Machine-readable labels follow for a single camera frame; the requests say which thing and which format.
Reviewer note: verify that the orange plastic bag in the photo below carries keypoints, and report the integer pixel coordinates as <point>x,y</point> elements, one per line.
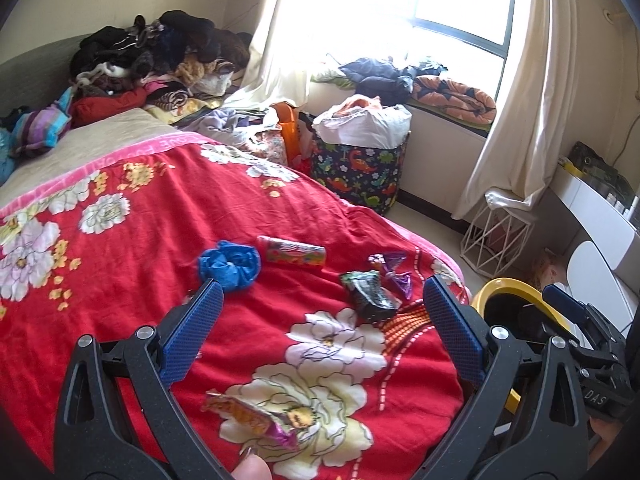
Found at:
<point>287,118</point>

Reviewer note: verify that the dark bag on desk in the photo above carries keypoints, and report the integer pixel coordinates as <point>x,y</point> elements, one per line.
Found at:
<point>600,176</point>

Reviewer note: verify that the purple foil wrapper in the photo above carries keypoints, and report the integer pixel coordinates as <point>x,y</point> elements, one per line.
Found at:
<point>387,264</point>

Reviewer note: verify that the dark blue clothes on sill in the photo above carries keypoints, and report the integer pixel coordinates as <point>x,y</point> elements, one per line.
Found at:
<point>383,80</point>

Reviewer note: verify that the white bag in basket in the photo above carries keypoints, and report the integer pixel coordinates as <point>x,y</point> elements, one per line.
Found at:
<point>365,123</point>

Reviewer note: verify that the striped purple cloth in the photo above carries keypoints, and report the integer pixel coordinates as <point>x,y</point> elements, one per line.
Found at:
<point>36,133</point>

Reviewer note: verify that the pile of dark clothes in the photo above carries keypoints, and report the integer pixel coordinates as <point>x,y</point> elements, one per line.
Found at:
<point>169,61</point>

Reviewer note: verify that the right hand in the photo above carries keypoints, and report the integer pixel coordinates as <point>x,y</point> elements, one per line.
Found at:
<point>606,433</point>

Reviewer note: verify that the white wire side table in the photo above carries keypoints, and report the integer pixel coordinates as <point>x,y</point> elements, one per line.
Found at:
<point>497,235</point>

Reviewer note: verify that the floral pink fabric bag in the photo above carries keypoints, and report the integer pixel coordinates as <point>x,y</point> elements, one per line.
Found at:
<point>268,144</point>

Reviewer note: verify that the yellow rimmed black trash bin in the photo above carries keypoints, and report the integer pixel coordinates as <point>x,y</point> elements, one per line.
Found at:
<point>520,309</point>

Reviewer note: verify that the orange purple candy wrapper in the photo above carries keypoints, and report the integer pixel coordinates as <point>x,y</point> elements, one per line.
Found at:
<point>242,418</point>

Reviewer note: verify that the white vanity desk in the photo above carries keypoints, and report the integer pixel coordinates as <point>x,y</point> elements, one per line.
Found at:
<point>614,236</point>

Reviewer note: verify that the dark green foil wrapper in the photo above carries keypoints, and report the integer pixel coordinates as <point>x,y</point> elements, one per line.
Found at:
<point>372,301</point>

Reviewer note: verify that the red colourful candy tube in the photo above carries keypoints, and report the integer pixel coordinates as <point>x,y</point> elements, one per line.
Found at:
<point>280,251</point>

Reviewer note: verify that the blue glove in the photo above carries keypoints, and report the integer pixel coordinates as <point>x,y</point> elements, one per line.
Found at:
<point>232,266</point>

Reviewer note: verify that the cardboard box under desk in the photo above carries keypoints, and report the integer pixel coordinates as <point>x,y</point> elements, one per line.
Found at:
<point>546,269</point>

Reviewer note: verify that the orange patterned folded blanket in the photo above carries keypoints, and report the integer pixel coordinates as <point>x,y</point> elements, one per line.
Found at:
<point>455,100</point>

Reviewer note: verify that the right cream curtain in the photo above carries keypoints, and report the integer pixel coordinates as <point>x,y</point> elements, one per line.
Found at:
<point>524,144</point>

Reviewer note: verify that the white round chair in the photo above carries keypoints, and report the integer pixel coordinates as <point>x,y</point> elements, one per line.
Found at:
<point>591,281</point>

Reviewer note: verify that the dinosaur print laundry basket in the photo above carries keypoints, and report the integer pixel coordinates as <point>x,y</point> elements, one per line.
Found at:
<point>367,177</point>

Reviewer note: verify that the left hand painted nails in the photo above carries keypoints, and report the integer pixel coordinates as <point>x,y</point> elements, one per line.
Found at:
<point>251,467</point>

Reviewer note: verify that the window frame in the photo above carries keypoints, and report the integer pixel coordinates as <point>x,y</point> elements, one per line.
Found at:
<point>485,24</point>

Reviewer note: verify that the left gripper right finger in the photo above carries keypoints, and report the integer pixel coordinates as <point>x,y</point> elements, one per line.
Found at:
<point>524,418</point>

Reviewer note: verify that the cream curtain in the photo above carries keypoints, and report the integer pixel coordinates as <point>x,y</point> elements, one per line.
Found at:
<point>278,70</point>
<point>524,144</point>

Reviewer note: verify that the left cream curtain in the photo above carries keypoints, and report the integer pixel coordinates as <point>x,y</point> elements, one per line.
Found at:
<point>278,70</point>

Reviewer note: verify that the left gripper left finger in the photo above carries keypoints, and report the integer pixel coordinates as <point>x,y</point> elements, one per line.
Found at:
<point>94,437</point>

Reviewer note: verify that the red floral bed blanket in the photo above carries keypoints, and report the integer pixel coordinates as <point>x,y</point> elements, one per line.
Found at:
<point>118,246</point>

